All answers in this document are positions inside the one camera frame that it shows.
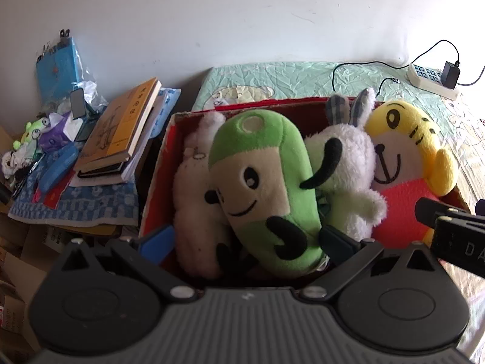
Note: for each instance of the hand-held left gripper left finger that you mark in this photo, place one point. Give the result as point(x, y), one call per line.
point(157, 240)

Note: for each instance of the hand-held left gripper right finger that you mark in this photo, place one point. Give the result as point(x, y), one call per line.
point(335, 244)

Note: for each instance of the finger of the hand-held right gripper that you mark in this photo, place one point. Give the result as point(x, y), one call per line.
point(481, 206)
point(432, 208)

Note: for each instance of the yellow plush tiger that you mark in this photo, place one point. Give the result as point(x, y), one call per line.
point(401, 204)

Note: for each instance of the mauve plush bear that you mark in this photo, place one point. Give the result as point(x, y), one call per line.
point(193, 204)

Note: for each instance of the white plush rabbit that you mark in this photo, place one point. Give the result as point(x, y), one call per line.
point(352, 159)

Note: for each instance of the red cardboard box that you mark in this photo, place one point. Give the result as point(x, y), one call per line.
point(170, 148)

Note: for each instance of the green plush toy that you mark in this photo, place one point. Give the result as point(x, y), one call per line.
point(265, 151)

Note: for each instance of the blue patterned cloth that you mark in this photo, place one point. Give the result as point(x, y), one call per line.
point(94, 204)

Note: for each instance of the stack of books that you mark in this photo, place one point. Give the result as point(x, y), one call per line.
point(129, 172)

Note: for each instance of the black notebook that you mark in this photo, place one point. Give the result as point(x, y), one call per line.
point(102, 169)

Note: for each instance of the red envelope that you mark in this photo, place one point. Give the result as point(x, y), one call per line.
point(57, 193)

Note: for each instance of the blue pencil case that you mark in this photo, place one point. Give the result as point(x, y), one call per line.
point(57, 168)

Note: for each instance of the orange book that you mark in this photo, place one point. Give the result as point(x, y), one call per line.
point(121, 121)

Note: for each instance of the dark teal case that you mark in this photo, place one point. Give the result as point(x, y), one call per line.
point(87, 129)

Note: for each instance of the white power strip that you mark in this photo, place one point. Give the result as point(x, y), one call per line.
point(424, 76)

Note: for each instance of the black power adapter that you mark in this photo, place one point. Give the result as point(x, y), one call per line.
point(451, 76)

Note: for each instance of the purple tissue pack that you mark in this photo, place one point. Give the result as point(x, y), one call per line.
point(53, 138)

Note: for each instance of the large cardboard box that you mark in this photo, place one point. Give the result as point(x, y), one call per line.
point(19, 292)

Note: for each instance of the black phone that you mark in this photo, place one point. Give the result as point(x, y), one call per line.
point(77, 103)

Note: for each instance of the green frog toy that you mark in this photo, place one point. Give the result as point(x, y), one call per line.
point(32, 132)

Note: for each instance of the black and white plush toy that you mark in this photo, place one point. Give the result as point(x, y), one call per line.
point(11, 163)

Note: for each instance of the clear plastic bag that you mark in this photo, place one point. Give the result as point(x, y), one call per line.
point(91, 87)

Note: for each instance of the blue plastic packet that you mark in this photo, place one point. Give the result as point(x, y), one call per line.
point(57, 68)

